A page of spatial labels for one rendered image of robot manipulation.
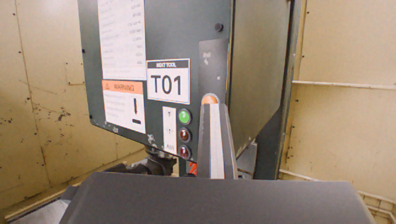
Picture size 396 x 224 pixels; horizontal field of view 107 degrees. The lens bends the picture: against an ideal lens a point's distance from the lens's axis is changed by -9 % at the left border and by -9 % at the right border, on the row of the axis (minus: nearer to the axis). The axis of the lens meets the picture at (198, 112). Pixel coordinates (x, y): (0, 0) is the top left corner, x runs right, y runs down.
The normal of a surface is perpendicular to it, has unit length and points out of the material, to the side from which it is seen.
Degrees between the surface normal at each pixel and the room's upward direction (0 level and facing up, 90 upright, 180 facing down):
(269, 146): 90
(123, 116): 90
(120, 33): 90
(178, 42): 90
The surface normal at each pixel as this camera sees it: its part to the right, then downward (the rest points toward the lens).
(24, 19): 0.84, 0.14
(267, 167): -0.55, 0.18
